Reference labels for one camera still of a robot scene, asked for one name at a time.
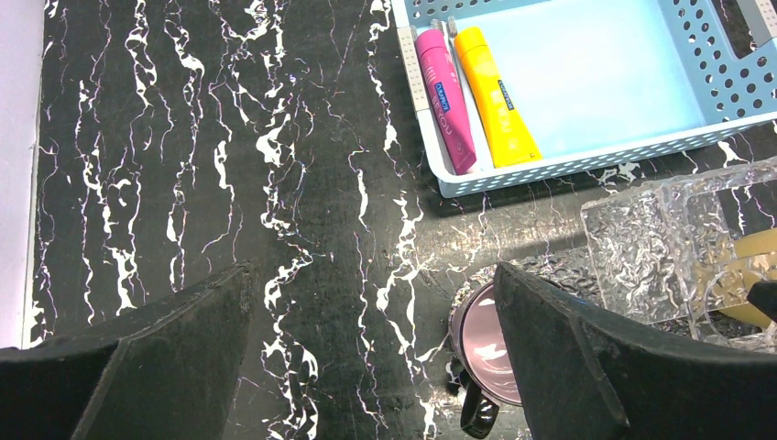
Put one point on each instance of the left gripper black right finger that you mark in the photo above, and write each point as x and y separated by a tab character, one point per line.
584	372

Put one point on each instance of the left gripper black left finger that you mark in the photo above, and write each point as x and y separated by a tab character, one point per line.
165	370

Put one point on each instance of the purple mug black rim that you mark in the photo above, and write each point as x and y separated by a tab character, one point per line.
478	344

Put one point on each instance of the yellow mug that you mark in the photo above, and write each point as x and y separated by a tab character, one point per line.
752	259

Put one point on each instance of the yellow toothpaste tube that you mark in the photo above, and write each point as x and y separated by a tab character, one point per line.
508	138

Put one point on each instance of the blue plastic basket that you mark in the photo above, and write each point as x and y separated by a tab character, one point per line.
601	83

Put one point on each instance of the pink toothpaste tube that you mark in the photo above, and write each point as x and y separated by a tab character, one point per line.
446	97

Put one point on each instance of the white toothbrush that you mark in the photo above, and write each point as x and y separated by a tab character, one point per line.
452	32

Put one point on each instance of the grey toothbrush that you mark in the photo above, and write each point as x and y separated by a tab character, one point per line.
441	26

